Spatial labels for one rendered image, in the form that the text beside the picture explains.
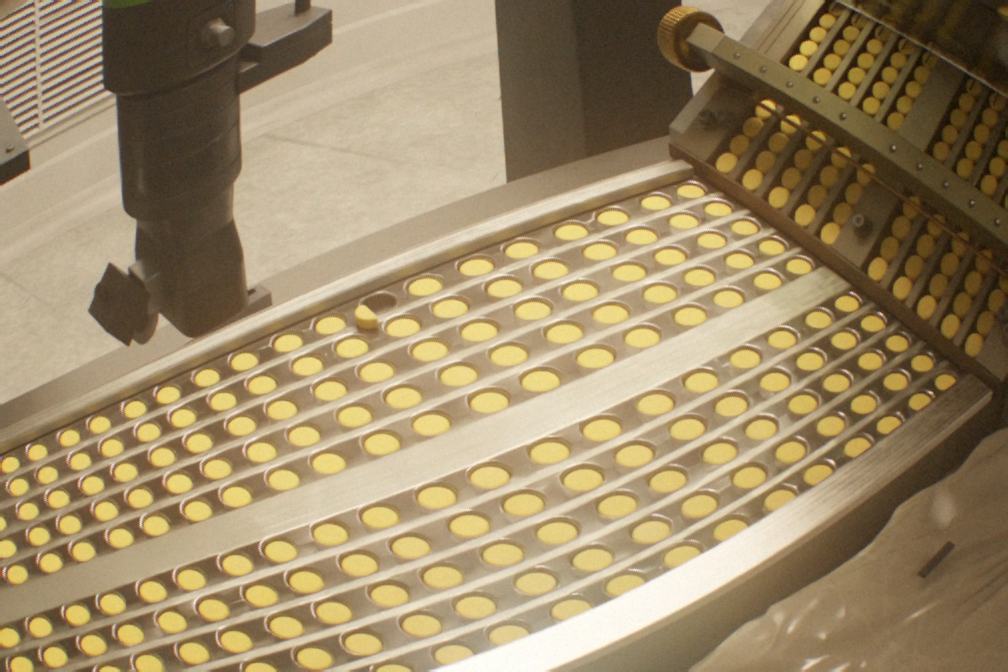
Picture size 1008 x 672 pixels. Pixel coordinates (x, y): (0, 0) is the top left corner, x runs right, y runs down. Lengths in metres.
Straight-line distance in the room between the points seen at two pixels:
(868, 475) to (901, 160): 0.14
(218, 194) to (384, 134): 2.24
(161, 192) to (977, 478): 0.42
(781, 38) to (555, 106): 0.63
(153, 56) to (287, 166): 2.25
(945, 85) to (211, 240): 0.37
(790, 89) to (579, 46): 0.63
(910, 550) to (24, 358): 2.22
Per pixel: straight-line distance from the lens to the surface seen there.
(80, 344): 2.48
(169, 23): 0.63
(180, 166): 0.67
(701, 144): 0.63
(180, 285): 0.70
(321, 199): 2.72
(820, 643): 0.37
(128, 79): 0.65
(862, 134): 0.55
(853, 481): 0.45
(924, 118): 0.58
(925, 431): 0.48
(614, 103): 1.24
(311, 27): 0.70
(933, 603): 0.38
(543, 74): 1.26
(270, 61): 0.69
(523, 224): 0.58
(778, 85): 0.59
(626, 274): 0.56
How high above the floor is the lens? 1.24
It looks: 32 degrees down
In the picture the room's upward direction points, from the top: 4 degrees counter-clockwise
